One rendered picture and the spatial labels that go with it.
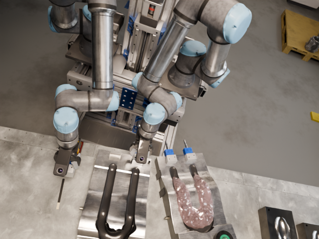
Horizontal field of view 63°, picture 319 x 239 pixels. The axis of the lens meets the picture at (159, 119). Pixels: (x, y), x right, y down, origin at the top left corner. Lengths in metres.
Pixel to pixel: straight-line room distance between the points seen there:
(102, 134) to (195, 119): 1.02
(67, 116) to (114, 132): 1.28
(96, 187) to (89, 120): 1.05
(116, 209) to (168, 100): 0.50
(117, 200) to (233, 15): 0.85
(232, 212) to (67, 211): 0.80
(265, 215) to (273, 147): 1.56
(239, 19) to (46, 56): 2.34
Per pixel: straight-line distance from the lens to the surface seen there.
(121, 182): 1.24
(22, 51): 3.04
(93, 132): 2.13
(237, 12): 0.91
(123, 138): 2.13
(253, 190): 1.57
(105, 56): 0.94
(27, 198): 1.32
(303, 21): 5.01
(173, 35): 0.99
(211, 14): 0.92
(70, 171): 1.17
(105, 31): 0.95
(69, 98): 0.95
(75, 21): 1.32
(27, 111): 2.54
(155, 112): 0.97
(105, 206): 1.17
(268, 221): 1.46
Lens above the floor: 2.03
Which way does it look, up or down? 53 degrees down
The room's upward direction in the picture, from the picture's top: 23 degrees clockwise
